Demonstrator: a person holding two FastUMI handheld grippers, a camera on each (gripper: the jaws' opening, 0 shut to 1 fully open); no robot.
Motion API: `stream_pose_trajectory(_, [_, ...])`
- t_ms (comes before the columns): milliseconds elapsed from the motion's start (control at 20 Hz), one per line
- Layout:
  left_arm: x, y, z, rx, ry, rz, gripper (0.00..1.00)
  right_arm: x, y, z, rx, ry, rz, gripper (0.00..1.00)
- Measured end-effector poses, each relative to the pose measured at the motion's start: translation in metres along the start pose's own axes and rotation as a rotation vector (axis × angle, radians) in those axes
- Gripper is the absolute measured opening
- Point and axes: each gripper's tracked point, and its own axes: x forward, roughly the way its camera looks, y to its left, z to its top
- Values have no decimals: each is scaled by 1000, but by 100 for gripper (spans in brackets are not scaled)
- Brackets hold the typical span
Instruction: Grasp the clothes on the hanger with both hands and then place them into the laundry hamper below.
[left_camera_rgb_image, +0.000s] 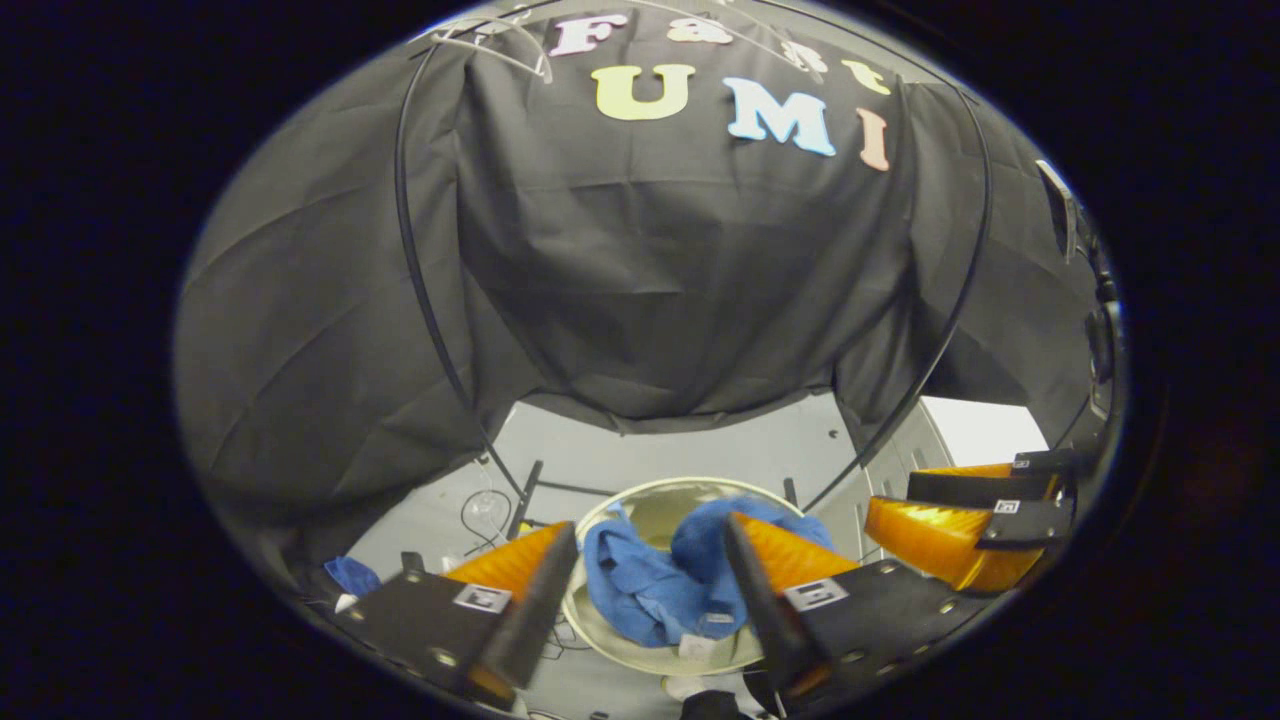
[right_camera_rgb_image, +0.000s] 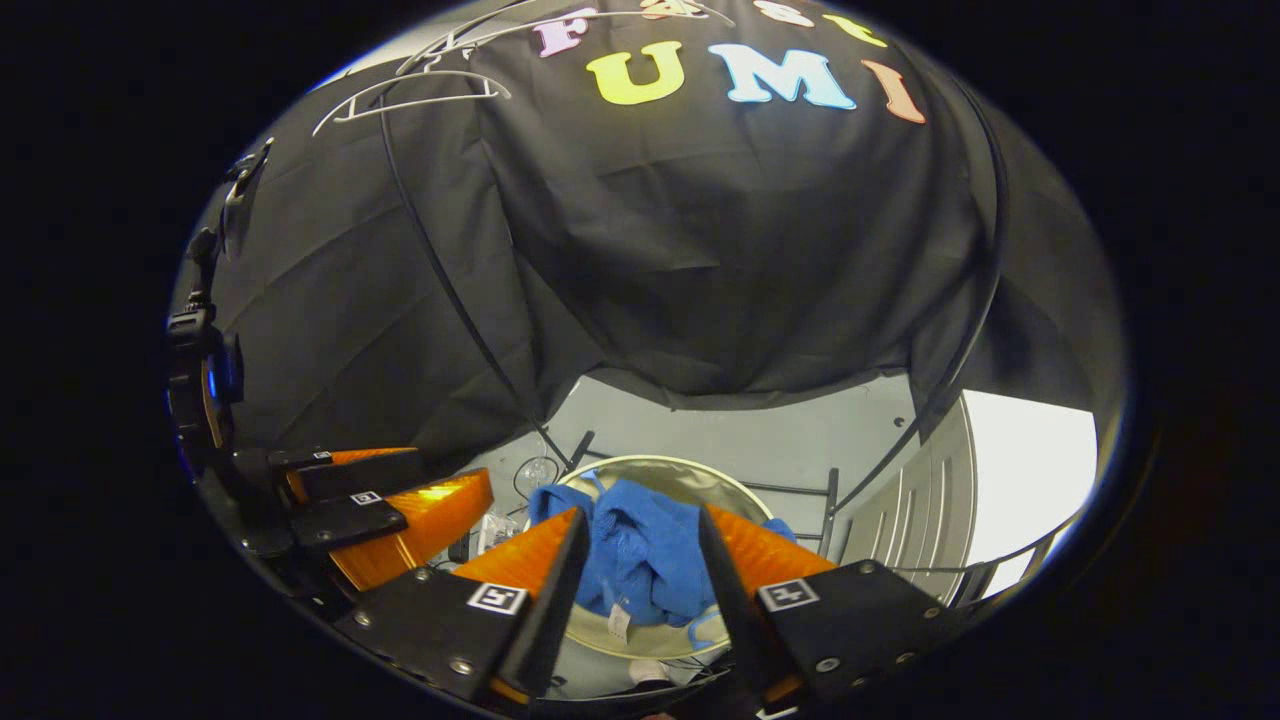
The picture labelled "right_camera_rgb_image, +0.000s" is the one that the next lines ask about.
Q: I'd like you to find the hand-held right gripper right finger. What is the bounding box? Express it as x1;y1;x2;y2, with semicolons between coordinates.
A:
697;503;969;713

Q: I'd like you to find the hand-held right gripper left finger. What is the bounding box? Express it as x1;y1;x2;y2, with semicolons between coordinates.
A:
335;505;591;706

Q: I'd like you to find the blue corduroy jacket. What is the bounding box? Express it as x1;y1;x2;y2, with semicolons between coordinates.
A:
527;478;801;651

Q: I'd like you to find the beige round laundry hamper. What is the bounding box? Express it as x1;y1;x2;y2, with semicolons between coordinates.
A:
540;455;796;663

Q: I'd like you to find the white plastic clothes hanger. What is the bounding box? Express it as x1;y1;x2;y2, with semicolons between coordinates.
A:
395;0;736;76

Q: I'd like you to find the black metal clothes rack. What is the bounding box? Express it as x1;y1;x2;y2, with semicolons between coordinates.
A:
378;60;1011;561

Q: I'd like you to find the small clear plastic bag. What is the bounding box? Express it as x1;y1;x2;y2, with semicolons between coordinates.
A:
470;510;523;557

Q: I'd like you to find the grey ribbed panel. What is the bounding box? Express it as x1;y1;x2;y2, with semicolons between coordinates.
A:
835;398;979;606

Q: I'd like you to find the black backdrop cloth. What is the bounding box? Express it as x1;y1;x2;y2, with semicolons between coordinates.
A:
185;0;1126;476

